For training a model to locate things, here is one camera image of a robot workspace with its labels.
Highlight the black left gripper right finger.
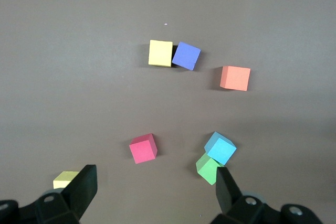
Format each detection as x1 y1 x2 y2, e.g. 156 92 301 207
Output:
209 166 323 224

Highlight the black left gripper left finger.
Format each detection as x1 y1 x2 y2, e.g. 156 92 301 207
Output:
0 164 98 224

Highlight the green foam cube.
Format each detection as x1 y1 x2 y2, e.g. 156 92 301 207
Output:
195 153 225 186

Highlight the light blue foam cube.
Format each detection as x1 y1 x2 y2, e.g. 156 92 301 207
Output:
204 131 237 166

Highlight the orange foam cube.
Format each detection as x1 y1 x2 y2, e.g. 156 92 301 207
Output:
219 66 251 92

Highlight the yellow foam cube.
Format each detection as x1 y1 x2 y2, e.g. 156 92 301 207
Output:
52 170 80 190
148 39 173 68

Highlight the red foam cube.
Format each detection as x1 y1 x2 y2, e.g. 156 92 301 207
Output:
129 133 158 165

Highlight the brown table cover sheet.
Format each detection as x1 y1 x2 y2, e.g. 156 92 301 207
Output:
0 0 336 224

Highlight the purple foam cube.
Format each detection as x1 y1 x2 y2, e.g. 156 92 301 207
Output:
171 41 202 71

